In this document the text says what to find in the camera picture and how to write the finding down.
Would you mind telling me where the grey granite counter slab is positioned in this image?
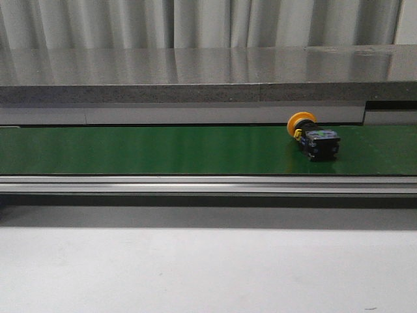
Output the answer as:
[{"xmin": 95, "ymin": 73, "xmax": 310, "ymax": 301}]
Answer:
[{"xmin": 1, "ymin": 45, "xmax": 416, "ymax": 104}]

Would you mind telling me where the aluminium conveyor frame rail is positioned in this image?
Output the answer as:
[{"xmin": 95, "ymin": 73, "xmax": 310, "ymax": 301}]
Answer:
[{"xmin": 1, "ymin": 175, "xmax": 416, "ymax": 197}]

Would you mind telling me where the grey cabinet front panel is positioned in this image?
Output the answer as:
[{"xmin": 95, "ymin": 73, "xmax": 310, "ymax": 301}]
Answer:
[{"xmin": 1, "ymin": 100, "xmax": 416, "ymax": 126}]

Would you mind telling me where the yellow mushroom push button switch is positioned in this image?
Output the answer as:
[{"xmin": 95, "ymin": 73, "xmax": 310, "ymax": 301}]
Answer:
[{"xmin": 287, "ymin": 112, "xmax": 341, "ymax": 161}]

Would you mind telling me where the green conveyor belt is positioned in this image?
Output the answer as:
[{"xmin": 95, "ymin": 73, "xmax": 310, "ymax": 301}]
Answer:
[{"xmin": 1, "ymin": 126, "xmax": 416, "ymax": 175}]

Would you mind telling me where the white pleated curtain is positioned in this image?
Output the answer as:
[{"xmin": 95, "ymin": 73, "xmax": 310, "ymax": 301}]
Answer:
[{"xmin": 1, "ymin": 1, "xmax": 416, "ymax": 50}]

